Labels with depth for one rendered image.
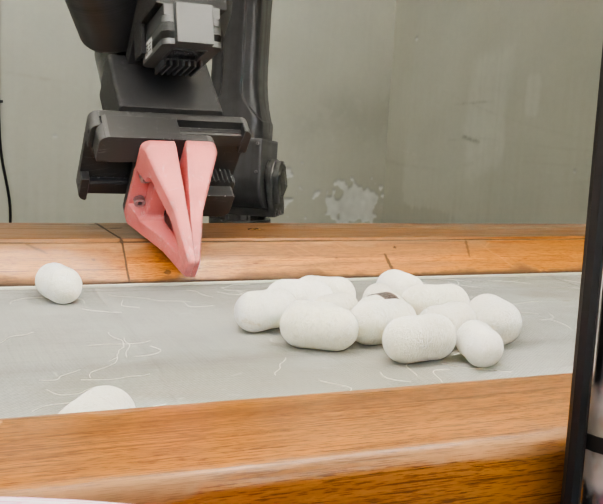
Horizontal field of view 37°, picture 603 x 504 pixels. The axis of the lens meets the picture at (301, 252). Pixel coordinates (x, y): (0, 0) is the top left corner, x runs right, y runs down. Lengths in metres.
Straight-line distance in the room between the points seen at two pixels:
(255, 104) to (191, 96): 0.29
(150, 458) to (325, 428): 0.05
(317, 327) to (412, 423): 0.17
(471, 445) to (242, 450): 0.06
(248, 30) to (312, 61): 1.88
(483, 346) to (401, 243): 0.26
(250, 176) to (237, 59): 0.11
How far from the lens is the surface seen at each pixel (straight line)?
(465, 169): 2.57
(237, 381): 0.36
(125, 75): 0.59
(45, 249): 0.57
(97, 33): 0.61
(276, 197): 0.88
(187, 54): 0.55
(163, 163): 0.55
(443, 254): 0.66
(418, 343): 0.39
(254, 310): 0.43
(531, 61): 2.40
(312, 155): 2.76
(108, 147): 0.55
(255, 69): 0.88
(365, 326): 0.42
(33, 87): 2.47
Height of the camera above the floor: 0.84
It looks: 8 degrees down
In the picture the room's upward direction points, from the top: 3 degrees clockwise
